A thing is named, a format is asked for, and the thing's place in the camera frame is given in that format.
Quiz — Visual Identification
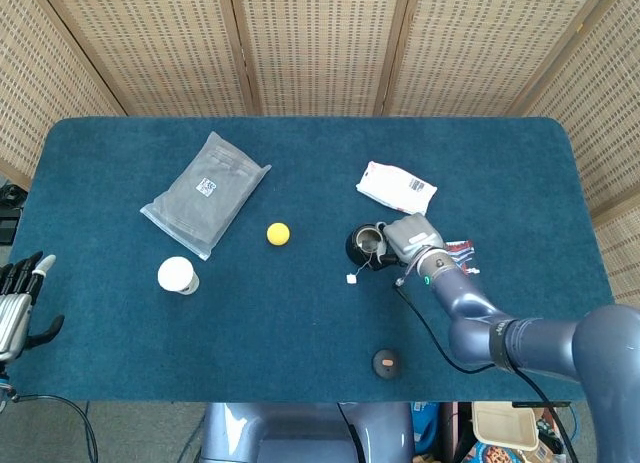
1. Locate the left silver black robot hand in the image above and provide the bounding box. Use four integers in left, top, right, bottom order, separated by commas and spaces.
0, 251, 66, 363

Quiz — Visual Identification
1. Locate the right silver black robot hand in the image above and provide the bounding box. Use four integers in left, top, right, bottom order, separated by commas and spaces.
375, 212, 446, 267

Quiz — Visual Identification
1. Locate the pyramid tea bag with string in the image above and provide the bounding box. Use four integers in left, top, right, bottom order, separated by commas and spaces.
345, 235, 384, 286

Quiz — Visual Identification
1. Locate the small black round lid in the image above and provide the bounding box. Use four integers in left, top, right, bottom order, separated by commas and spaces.
371, 348, 402, 379

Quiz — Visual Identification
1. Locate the blue bag under table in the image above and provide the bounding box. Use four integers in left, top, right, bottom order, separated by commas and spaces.
412, 401, 441, 454

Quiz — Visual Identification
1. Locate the grey package in plastic bag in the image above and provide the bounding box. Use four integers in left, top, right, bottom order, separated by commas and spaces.
139, 130, 273, 262

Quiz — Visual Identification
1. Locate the white tissue pack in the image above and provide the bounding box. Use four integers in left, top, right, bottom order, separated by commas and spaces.
355, 160, 439, 219

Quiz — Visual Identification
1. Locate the black equipment beside table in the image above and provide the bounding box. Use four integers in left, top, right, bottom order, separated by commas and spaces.
0, 180, 29, 244

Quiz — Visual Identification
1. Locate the yellow ball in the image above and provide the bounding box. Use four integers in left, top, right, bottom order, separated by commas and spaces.
266, 222, 292, 247

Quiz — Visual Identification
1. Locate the blue table cloth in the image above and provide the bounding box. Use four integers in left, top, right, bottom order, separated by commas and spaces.
0, 116, 635, 404

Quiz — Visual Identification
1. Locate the white floral paper cup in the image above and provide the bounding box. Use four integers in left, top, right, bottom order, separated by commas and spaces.
156, 256, 201, 296

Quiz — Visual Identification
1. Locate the beige takeaway box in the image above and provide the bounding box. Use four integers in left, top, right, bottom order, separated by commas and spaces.
471, 401, 541, 452

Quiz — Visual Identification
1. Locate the woven wooden folding screen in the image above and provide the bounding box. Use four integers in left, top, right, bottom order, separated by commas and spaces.
0, 0, 640, 357

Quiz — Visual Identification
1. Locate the blue-grey robot torso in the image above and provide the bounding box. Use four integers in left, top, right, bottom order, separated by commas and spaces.
199, 401, 416, 463

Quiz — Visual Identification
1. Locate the colourful snack box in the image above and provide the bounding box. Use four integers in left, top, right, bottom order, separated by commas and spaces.
462, 440, 556, 463

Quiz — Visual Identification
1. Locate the black teapot with handle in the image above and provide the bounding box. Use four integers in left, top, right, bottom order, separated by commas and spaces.
345, 223, 406, 272

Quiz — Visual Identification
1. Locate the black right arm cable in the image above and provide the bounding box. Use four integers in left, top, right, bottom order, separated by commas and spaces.
394, 277, 581, 463

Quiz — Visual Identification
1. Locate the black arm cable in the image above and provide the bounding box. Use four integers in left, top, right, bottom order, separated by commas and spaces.
394, 277, 581, 463
9, 392, 100, 463

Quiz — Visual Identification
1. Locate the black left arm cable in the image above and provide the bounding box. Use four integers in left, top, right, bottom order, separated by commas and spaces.
9, 392, 100, 463

